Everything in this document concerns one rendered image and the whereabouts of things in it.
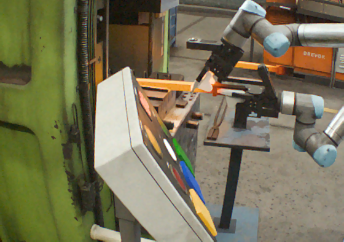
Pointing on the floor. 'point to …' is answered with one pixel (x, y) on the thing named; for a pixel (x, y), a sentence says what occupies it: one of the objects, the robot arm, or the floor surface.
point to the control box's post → (129, 231)
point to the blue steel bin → (173, 26)
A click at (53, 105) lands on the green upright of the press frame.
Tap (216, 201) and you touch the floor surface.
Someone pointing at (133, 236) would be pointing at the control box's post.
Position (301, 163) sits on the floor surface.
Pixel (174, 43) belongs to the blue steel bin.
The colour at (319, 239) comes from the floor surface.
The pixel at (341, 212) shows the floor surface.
